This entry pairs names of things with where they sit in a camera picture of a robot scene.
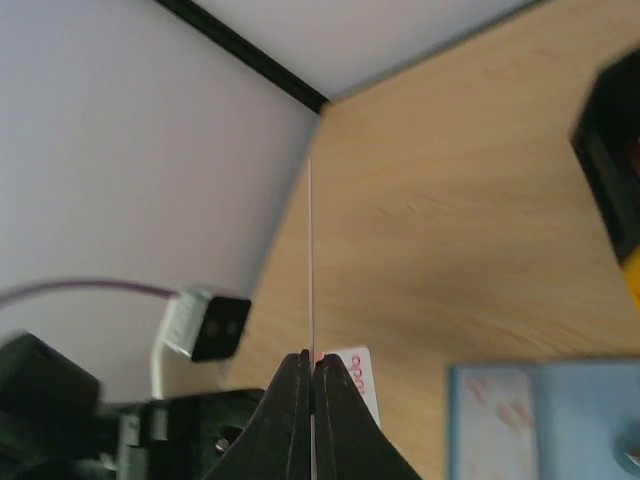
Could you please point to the black bin with red cards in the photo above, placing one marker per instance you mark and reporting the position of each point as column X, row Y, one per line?
column 606, row 145

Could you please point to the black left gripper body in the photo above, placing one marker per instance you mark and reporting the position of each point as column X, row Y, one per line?
column 55, row 426

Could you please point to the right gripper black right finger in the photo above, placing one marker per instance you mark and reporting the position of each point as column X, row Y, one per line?
column 349, row 443

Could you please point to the black enclosure frame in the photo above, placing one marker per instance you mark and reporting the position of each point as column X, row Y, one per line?
column 247, row 53

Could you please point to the yellow plastic bin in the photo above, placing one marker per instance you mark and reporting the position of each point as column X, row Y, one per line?
column 630, row 267

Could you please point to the teal card holder wallet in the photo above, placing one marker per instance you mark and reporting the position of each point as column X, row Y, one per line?
column 586, row 416

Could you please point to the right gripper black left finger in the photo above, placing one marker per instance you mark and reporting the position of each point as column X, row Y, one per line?
column 276, row 443

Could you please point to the white pink blossom card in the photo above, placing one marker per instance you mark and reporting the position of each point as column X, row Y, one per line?
column 495, row 430

